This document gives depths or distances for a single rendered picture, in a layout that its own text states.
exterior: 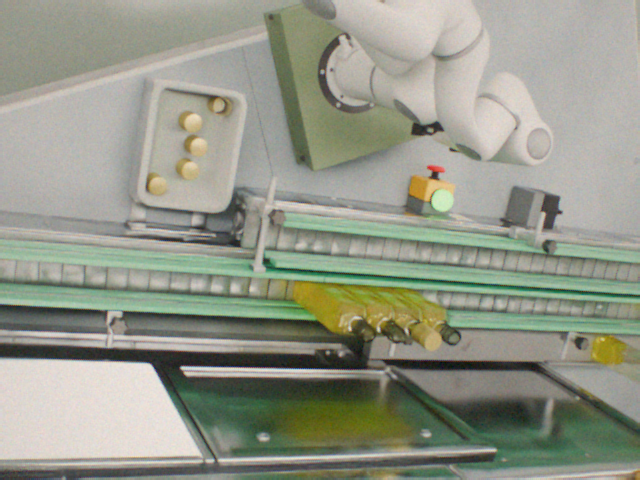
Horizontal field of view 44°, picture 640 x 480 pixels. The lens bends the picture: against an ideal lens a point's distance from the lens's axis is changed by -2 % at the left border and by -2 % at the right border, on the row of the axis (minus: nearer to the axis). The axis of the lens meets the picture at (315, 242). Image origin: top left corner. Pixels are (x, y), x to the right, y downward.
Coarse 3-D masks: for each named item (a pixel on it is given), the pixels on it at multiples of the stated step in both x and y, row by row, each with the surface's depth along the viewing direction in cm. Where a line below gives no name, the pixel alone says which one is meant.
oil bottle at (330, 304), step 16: (304, 288) 150; (320, 288) 145; (336, 288) 146; (304, 304) 149; (320, 304) 143; (336, 304) 138; (352, 304) 138; (320, 320) 143; (336, 320) 137; (352, 336) 138
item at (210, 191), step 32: (160, 96) 145; (192, 96) 148; (224, 96) 144; (160, 128) 147; (224, 128) 151; (160, 160) 149; (192, 160) 151; (224, 160) 150; (192, 192) 153; (224, 192) 149
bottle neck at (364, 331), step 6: (354, 318) 136; (360, 318) 136; (354, 324) 134; (360, 324) 133; (366, 324) 133; (354, 330) 134; (360, 330) 132; (366, 330) 135; (372, 330) 133; (360, 336) 132; (366, 336) 134; (372, 336) 133; (366, 342) 133
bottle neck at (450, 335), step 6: (438, 324) 143; (444, 324) 142; (438, 330) 142; (444, 330) 141; (450, 330) 140; (456, 330) 140; (444, 336) 140; (450, 336) 140; (456, 336) 141; (450, 342) 140; (456, 342) 140
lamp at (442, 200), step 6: (438, 192) 167; (444, 192) 166; (432, 198) 167; (438, 198) 166; (444, 198) 166; (450, 198) 167; (432, 204) 168; (438, 204) 166; (444, 204) 166; (450, 204) 167; (444, 210) 167
